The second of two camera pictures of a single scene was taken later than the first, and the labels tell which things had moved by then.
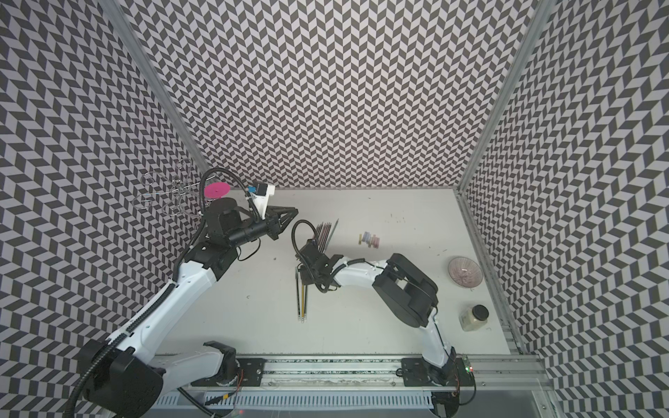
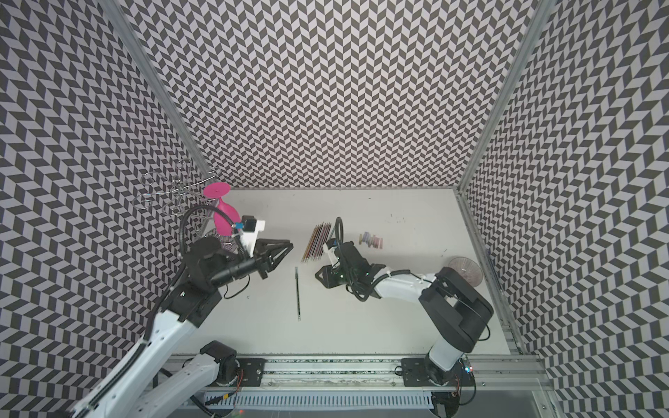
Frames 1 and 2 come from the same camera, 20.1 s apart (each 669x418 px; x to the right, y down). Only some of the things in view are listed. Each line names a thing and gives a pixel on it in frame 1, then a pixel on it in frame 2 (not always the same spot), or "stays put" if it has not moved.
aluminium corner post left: (119, 18) stays put
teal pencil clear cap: (321, 235) stays put
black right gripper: (305, 278) → (329, 280)
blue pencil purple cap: (327, 236) stays put
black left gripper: (273, 222) → (265, 259)
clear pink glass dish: (465, 271) stays put
